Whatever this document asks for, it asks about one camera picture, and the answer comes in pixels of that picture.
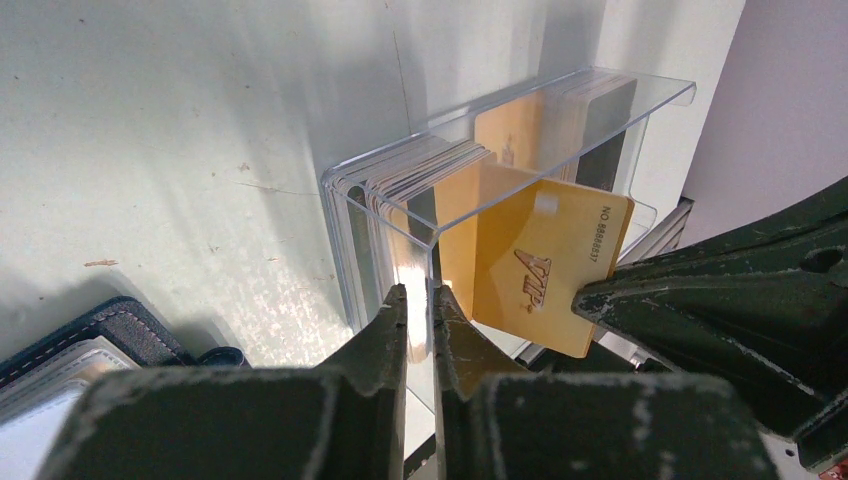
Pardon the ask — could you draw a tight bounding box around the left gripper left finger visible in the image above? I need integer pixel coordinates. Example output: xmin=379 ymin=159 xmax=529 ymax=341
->
xmin=38 ymin=284 xmax=408 ymax=479

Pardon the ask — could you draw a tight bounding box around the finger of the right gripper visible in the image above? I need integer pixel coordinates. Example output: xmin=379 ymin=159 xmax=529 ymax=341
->
xmin=572 ymin=180 xmax=847 ymax=437

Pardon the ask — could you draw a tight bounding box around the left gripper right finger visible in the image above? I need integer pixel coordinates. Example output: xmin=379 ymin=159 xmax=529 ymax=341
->
xmin=432 ymin=286 xmax=779 ymax=479

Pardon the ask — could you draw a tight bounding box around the blue card holder wallet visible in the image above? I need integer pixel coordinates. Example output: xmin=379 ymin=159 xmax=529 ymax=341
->
xmin=1 ymin=296 xmax=248 ymax=479

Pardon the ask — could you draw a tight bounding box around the clear plastic card tray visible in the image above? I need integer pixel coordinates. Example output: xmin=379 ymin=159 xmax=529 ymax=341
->
xmin=321 ymin=64 xmax=698 ymax=415

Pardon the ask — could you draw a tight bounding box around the orange card stack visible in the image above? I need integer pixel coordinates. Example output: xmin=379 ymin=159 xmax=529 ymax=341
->
xmin=322 ymin=136 xmax=540 ymax=324

